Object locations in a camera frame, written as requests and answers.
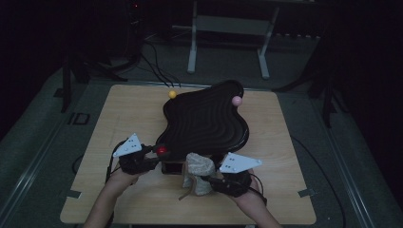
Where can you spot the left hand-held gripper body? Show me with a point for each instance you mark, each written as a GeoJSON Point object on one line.
{"type": "Point", "coordinates": [136, 161]}

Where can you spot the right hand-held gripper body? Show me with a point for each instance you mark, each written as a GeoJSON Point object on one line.
{"type": "Point", "coordinates": [234, 183]}

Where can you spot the beige fluffy cloth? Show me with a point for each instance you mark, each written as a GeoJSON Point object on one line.
{"type": "Point", "coordinates": [198, 164]}

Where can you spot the black wavy tray stand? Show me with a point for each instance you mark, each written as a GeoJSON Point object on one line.
{"type": "Point", "coordinates": [206, 120]}

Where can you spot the person's right hand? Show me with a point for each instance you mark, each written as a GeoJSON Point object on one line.
{"type": "Point", "coordinates": [253, 199]}

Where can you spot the person's left hand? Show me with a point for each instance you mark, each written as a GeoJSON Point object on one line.
{"type": "Point", "coordinates": [122, 182]}

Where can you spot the grey tape strip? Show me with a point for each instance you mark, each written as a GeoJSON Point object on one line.
{"type": "Point", "coordinates": [73, 194]}
{"type": "Point", "coordinates": [306, 192]}

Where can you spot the black rectangular floor marker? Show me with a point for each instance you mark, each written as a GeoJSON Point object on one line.
{"type": "Point", "coordinates": [75, 118]}

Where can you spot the black tripod stand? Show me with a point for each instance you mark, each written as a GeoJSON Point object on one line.
{"type": "Point", "coordinates": [66, 91]}
{"type": "Point", "coordinates": [326, 104]}

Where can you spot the white metal stand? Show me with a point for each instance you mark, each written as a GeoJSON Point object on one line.
{"type": "Point", "coordinates": [192, 47]}

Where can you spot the black computer tower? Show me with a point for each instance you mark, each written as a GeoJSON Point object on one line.
{"type": "Point", "coordinates": [136, 25]}

